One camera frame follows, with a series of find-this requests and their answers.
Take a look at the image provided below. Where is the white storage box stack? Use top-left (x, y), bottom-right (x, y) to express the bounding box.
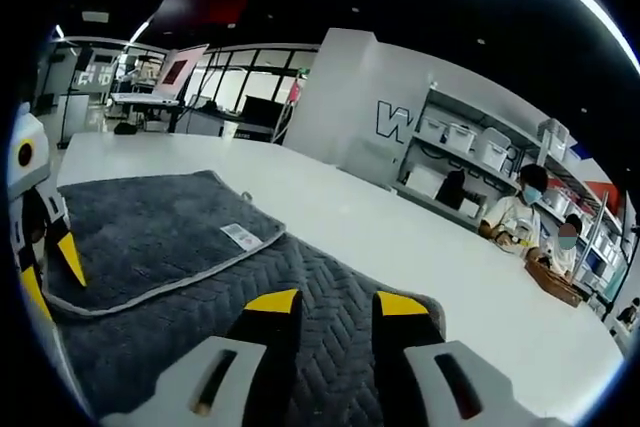
top-left (537, 118), bottom-right (570, 161)

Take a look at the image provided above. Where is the grey towel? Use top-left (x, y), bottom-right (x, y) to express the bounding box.
top-left (42, 169), bottom-right (446, 427)

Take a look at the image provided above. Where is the metal shelf rack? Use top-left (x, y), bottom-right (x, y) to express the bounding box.
top-left (394, 82), bottom-right (631, 298)

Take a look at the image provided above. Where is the tall white storage box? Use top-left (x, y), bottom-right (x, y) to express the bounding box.
top-left (474, 126), bottom-right (511, 172)

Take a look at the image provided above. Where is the black monitor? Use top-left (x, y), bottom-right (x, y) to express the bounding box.
top-left (241, 95), bottom-right (284, 131)

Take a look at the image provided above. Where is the black backpack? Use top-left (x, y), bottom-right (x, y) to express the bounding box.
top-left (435, 169), bottom-right (466, 211)

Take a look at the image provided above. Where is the red wall screen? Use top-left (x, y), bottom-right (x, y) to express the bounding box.
top-left (159, 0), bottom-right (250, 28)

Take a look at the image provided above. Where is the laptop with pink screen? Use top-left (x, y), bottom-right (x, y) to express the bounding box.
top-left (109, 44), bottom-right (209, 108)

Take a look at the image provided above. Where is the white height-adjustable desk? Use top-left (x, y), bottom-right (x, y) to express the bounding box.
top-left (109, 91), bottom-right (182, 134)

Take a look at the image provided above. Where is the white flat carton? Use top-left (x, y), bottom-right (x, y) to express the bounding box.
top-left (407, 166), bottom-right (444, 198)

